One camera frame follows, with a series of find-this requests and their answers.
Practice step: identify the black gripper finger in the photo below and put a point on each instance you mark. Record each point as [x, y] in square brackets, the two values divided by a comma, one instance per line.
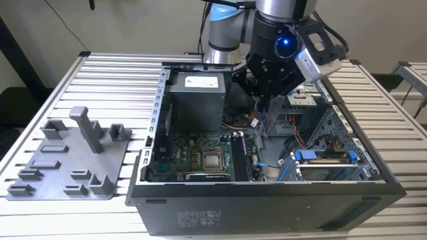
[282, 80]
[246, 77]

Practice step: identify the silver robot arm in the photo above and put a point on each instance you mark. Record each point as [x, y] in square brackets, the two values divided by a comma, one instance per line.
[276, 7]

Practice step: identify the grey metal drive cage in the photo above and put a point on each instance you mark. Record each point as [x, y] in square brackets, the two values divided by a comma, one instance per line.
[301, 100]

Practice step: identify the grey power supply unit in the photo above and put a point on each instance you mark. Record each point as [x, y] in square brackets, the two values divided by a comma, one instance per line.
[196, 107]

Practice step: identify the hard disk in blue carrier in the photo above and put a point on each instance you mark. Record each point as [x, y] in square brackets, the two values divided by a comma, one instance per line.
[304, 155]

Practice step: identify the black box behind table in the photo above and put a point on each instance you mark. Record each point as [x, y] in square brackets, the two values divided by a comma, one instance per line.
[386, 81]

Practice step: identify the green motherboard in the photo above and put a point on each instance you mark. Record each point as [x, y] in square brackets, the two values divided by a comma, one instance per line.
[186, 150]

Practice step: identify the silver CPU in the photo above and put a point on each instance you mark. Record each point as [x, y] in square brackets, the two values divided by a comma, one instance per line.
[213, 162]

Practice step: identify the black graphics card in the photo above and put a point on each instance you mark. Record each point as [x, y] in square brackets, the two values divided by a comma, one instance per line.
[206, 177]

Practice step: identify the black PC case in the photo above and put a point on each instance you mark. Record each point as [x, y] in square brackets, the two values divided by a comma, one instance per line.
[233, 212]

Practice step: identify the grey parts rack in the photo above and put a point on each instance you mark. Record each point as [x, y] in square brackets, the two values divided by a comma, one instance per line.
[66, 162]

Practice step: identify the black equipment stand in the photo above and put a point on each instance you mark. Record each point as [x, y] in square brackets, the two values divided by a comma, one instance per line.
[20, 105]

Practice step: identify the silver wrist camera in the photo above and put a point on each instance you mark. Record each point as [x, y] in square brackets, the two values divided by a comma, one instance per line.
[313, 65]

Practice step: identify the grey metal frame table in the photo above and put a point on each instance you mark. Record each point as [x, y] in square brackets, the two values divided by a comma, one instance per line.
[411, 75]

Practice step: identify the black wall antenna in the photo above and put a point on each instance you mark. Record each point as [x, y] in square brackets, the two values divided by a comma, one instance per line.
[90, 5]

